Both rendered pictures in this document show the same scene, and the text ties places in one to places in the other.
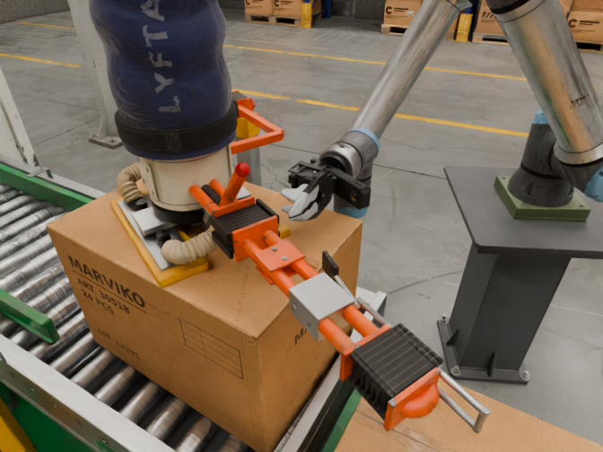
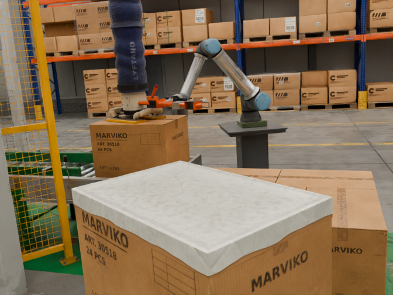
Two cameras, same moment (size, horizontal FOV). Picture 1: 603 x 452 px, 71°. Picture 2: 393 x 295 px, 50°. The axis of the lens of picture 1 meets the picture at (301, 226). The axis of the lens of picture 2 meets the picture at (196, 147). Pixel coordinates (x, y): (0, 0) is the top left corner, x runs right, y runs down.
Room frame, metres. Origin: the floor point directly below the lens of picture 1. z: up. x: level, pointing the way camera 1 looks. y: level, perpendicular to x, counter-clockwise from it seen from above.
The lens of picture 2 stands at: (-2.29, 0.39, 1.37)
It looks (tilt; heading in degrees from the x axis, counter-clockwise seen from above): 12 degrees down; 349
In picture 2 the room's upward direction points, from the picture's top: 4 degrees counter-clockwise
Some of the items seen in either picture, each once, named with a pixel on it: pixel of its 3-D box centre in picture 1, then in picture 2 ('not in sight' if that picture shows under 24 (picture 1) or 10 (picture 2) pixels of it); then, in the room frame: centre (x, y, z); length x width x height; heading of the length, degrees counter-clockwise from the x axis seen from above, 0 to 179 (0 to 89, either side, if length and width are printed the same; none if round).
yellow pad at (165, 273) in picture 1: (152, 226); (125, 118); (0.74, 0.32, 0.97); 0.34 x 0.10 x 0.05; 35
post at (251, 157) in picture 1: (254, 238); not in sight; (1.34, 0.18, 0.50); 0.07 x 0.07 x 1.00; 60
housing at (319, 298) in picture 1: (320, 305); (178, 105); (0.42, -0.03, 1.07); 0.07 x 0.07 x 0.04; 35
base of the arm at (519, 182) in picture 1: (543, 178); (250, 115); (1.19, -0.77, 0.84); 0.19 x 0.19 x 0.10
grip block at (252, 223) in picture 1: (245, 227); (157, 103); (0.59, 0.10, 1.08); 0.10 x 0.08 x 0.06; 125
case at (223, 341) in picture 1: (215, 287); (141, 146); (0.79, 0.22, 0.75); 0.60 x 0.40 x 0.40; 57
